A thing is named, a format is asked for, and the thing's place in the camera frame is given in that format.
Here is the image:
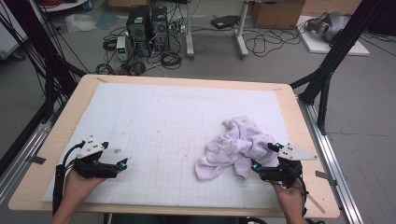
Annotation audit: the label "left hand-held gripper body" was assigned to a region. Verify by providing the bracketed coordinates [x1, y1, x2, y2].
[73, 134, 120, 180]

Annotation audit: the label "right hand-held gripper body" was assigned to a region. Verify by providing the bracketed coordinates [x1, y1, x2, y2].
[260, 143, 318, 189]

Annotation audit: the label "lavender patterned towel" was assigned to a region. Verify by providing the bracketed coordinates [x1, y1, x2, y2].
[194, 115, 281, 182]

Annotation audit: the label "person's left hand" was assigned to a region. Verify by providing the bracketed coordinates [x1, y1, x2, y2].
[62, 169, 106, 203]

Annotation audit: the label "person's right hand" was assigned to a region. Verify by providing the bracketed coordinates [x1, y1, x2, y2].
[270, 181, 304, 213]

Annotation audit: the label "grey tape piece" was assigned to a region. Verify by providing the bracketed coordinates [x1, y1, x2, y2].
[27, 155, 47, 165]
[315, 170, 338, 187]

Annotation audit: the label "thin wooden stick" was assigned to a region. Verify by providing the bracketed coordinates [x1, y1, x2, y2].
[303, 183, 327, 215]

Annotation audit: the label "white foam mat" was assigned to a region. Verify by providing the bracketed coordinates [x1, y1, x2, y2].
[42, 82, 309, 210]

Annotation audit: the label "white power supply box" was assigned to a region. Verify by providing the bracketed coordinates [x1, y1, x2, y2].
[116, 35, 130, 62]

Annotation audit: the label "white floor board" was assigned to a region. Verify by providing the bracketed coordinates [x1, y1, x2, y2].
[296, 15, 371, 57]

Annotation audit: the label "white desk leg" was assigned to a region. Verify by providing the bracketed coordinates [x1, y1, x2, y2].
[234, 0, 250, 60]
[185, 0, 196, 60]

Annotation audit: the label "large black computer tower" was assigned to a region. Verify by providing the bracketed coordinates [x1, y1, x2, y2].
[125, 5, 152, 58]

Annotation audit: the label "clear plastic bag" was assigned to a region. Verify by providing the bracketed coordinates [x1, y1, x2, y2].
[64, 13, 98, 34]

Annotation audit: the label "slim black computer tower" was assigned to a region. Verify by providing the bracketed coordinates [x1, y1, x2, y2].
[150, 6, 171, 52]

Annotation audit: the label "brown cardboard box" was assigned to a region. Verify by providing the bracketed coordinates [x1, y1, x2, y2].
[251, 0, 306, 30]

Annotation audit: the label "black flat device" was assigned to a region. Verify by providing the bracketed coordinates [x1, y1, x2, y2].
[210, 14, 241, 30]

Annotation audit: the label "grey helmet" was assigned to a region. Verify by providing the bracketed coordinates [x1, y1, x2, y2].
[305, 11, 351, 43]

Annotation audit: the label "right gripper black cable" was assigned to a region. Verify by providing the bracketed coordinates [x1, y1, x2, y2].
[292, 172, 310, 217]

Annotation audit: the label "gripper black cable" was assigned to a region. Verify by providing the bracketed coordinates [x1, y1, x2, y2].
[51, 140, 86, 217]
[292, 172, 310, 217]

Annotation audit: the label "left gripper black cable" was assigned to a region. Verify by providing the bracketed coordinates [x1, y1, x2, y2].
[51, 140, 86, 217]

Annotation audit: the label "aluminium rail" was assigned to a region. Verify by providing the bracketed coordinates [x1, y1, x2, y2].
[297, 96, 364, 224]
[0, 102, 68, 205]

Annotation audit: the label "tangled black floor cables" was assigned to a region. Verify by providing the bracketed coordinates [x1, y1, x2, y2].
[242, 27, 304, 58]

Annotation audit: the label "coiled black cable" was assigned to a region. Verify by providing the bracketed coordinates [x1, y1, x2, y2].
[160, 50, 183, 70]

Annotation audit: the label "black metal frame stand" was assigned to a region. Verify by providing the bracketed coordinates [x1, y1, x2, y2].
[0, 0, 89, 175]
[289, 0, 387, 135]

